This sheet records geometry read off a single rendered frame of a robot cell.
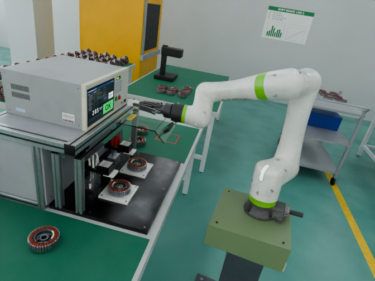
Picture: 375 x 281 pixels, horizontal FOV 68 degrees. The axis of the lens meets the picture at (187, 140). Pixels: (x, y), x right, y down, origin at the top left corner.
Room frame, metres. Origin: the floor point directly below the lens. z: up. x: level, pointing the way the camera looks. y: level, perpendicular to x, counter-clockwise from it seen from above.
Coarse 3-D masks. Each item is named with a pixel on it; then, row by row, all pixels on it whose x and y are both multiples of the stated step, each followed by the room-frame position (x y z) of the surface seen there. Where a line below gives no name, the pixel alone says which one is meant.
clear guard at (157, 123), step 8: (136, 112) 1.50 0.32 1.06; (144, 112) 1.52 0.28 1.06; (120, 120) 1.34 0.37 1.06; (128, 120) 1.36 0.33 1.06; (136, 120) 1.38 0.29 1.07; (144, 120) 1.40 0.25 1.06; (152, 120) 1.42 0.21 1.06; (160, 120) 1.44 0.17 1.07; (168, 120) 1.49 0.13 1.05; (144, 128) 1.30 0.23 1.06; (152, 128) 1.31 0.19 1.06; (160, 128) 1.35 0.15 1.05; (160, 136) 1.30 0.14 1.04; (168, 136) 1.37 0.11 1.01
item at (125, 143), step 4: (124, 140) 1.40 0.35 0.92; (108, 144) 1.37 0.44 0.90; (120, 144) 1.35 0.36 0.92; (124, 144) 1.35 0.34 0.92; (128, 144) 1.36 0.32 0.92; (132, 144) 1.39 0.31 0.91; (108, 148) 1.35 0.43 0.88; (112, 148) 1.35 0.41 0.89; (116, 148) 1.34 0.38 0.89; (120, 148) 1.34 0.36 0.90; (124, 148) 1.34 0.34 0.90; (128, 148) 1.34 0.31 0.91; (132, 148) 1.39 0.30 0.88; (112, 152) 1.35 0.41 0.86; (116, 152) 1.40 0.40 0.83; (124, 152) 1.34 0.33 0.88; (128, 152) 1.33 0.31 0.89; (132, 152) 1.35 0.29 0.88; (112, 156) 1.36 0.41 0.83
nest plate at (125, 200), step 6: (132, 186) 1.17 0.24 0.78; (138, 186) 1.18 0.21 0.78; (102, 192) 1.09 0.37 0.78; (132, 192) 1.12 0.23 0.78; (102, 198) 1.05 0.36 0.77; (108, 198) 1.05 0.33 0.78; (114, 198) 1.06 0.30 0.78; (120, 198) 1.06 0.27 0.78; (126, 198) 1.07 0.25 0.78; (126, 204) 1.04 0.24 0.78
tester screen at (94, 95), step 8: (112, 80) 1.30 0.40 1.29; (96, 88) 1.14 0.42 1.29; (104, 88) 1.22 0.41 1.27; (112, 88) 1.30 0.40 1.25; (88, 96) 1.08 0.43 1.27; (96, 96) 1.14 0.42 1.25; (88, 104) 1.08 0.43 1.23; (96, 104) 1.14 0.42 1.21; (88, 112) 1.08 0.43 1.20; (88, 120) 1.08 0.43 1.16
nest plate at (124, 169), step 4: (124, 164) 1.37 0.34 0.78; (148, 164) 1.41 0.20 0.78; (152, 164) 1.42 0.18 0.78; (124, 168) 1.33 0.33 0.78; (148, 168) 1.37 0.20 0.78; (120, 172) 1.30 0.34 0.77; (124, 172) 1.29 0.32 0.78; (128, 172) 1.29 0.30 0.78; (132, 172) 1.30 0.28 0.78; (136, 172) 1.31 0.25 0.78; (140, 172) 1.31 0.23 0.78; (144, 172) 1.32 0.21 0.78; (148, 172) 1.34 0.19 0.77; (136, 176) 1.28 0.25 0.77; (140, 176) 1.28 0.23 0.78; (144, 176) 1.28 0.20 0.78
